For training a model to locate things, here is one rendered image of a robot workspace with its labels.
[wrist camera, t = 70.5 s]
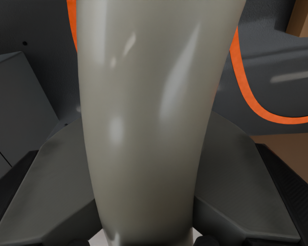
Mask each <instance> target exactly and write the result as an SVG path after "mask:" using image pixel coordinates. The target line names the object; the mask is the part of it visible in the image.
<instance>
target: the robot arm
mask: <svg viewBox="0 0 308 246"><path fill-rule="evenodd" d="M193 228H194V229H195V230H197V231H198V232H199V233H200V234H201V235H203V236H199V237H197V238H196V240H195V243H194V245H193V246H308V183H307V182H306V181H304V180H303V179H302V178H301V177H300V176H299V175H298V174H297V173H296V172H295V171H294V170H293V169H292V168H290V167H289V166H288V165H287V164H286V163H285V162H284V161H283V160H282V159H281V158H280V157H279V156H277V155H276V154H275V153H274V152H273V151H272V150H271V149H270V148H269V147H268V146H267V145H266V144H264V143H255V142H254V141H253V140H252V139H251V138H250V137H249V136H248V135H247V134H246V133H245V132H244V131H243V130H241V129H240V128H239V127H238V126H236V125H235V124H233V123H232V122H230V121H229V120H227V119H226V118H224V117H222V116H221V115H219V114H217V113H216V112H214V111H212V110H211V113H210V117H209V121H208V125H207V129H206V133H205V137H204V141H203V146H202V150H201V155H200V160H199V165H198V172H197V179H196V185H195V193H194V205H193ZM101 229H102V224H101V221H100V218H99V214H98V210H97V206H96V202H95V198H94V193H93V188H92V183H91V178H90V173H89V168H88V160H87V154H86V147H85V141H84V132H83V124H82V117H79V118H78V119H76V120H75V121H73V122H71V123H70V124H68V125H67V126H65V127H64V128H62V129H61V130H60V131H58V132H57V133H56V134H54V135H53V136H52V137H51V138H50V139H49V140H48V141H46V142H45V143H44V144H43V145H42V146H41V147H40V149H39V150H34V151H29V152H28V153H26V154H25V155H24V156H23V157H22V158H21V159H20V160H19V161H18V162H17V163H16V164H15V165H14V166H12V167H11V168H10V169H9V170H8V171H7V172H6V173H5V174H4V175H3V176H2V177H1V178H0V246H90V244H89V240H90V239H91V238H92V237H93V236H94V235H96V234H97V233H98V232H99V231H100V230H101Z"/></svg>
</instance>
